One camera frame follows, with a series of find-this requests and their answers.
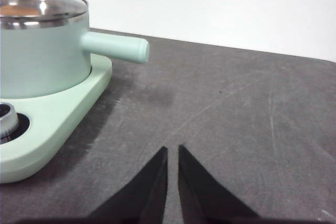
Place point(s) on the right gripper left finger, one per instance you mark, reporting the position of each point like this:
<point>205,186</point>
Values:
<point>141,195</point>

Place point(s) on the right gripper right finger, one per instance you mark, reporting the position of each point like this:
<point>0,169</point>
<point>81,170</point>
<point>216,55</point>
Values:
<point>204,197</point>

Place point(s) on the brown potato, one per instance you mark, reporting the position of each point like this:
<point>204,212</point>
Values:
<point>15,11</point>

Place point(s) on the mint green breakfast machine base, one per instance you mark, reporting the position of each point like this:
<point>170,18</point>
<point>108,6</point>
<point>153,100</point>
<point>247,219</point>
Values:
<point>65,119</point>

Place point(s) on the silver control knob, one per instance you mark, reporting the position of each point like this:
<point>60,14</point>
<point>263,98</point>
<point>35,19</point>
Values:
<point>8,121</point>

